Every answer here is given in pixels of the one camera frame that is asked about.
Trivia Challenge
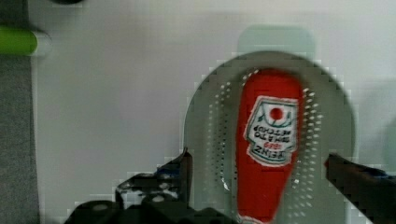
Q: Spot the green lime toy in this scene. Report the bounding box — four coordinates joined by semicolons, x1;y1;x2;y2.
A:
0;25;51;56

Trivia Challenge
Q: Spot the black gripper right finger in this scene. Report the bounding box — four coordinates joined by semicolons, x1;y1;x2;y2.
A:
324;154;396;224

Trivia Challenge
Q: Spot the green strainer basket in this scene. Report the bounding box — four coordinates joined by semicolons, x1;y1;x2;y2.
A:
183;25;355;224

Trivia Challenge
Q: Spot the red ketchup bottle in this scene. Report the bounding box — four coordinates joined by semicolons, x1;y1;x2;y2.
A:
236;69;304;224

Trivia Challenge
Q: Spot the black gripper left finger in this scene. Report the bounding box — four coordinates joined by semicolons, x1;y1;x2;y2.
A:
115;147;192;209

